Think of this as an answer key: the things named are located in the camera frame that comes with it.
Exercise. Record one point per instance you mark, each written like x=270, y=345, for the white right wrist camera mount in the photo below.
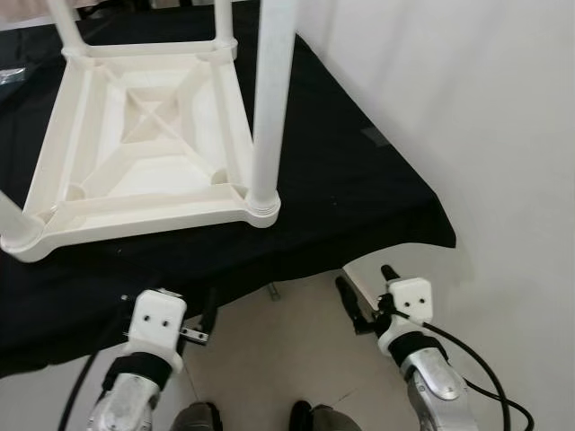
x=409, y=301

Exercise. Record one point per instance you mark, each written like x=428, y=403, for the white plastic children table top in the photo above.
x=135, y=162

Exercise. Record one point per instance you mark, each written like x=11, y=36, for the grey tape patch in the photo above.
x=375, y=136

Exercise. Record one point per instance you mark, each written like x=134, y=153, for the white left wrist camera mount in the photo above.
x=157, y=319

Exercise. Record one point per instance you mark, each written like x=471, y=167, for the grey metal table leg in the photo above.
x=272, y=289

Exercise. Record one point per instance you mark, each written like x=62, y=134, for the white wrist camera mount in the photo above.
x=157, y=319
x=409, y=301

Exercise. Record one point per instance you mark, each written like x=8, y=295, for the black table cloth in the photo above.
x=359, y=215

